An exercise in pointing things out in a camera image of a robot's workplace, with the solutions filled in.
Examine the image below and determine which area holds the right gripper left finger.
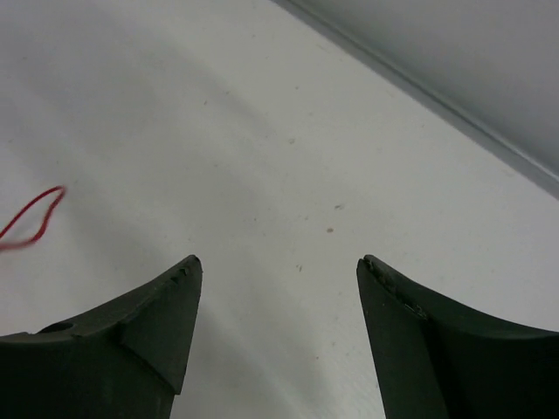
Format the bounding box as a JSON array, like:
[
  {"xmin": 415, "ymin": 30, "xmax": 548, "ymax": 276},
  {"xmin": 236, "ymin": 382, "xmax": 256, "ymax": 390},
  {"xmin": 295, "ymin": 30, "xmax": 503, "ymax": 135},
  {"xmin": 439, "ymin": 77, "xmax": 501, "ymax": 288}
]
[{"xmin": 1, "ymin": 255, "xmax": 203, "ymax": 418}]

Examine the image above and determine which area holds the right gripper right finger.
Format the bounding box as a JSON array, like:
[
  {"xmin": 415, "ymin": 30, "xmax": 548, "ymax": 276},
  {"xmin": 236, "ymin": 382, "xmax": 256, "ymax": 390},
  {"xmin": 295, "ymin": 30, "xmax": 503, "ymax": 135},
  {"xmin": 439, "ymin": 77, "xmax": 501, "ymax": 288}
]
[{"xmin": 356, "ymin": 255, "xmax": 558, "ymax": 418}]

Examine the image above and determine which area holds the red headphone cable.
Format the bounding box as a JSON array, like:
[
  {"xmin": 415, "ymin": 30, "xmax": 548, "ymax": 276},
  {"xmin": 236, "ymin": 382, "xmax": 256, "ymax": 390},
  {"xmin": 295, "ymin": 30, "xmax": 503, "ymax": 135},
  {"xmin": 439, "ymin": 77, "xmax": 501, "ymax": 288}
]
[{"xmin": 0, "ymin": 185, "xmax": 68, "ymax": 253}]

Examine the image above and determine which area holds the aluminium table frame rail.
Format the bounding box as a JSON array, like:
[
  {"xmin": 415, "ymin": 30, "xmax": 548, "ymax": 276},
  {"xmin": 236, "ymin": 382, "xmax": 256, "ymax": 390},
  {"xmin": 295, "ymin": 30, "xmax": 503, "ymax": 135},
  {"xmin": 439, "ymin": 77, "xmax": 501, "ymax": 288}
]
[{"xmin": 282, "ymin": 1, "xmax": 558, "ymax": 196}]

